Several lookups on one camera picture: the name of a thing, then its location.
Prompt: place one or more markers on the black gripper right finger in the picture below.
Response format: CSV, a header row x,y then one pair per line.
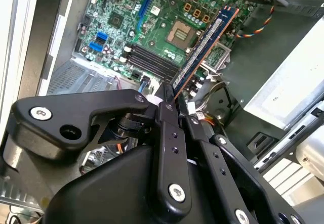
x,y
229,188

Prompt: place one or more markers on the blue RAM stick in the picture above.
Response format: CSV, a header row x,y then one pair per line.
x,y
210,39

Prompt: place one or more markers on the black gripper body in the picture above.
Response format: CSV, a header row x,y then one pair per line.
x,y
106,196

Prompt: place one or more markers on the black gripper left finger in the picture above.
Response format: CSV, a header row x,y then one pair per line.
x,y
76,105

